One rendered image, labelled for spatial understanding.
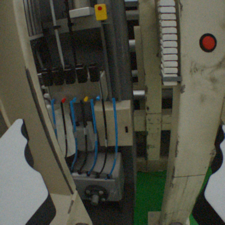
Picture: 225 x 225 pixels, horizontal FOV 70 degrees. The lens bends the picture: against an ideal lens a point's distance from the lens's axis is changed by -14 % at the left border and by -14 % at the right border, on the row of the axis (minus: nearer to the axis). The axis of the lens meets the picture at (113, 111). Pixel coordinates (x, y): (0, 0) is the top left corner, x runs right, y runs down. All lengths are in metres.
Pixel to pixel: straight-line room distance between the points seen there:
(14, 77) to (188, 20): 0.36
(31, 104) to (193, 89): 0.37
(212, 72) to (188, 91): 0.08
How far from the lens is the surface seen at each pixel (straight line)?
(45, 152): 0.23
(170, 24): 0.43
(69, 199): 0.29
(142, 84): 1.27
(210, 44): 0.44
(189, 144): 0.56
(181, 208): 0.86
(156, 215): 1.26
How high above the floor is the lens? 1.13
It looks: 30 degrees down
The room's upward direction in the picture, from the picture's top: 8 degrees counter-clockwise
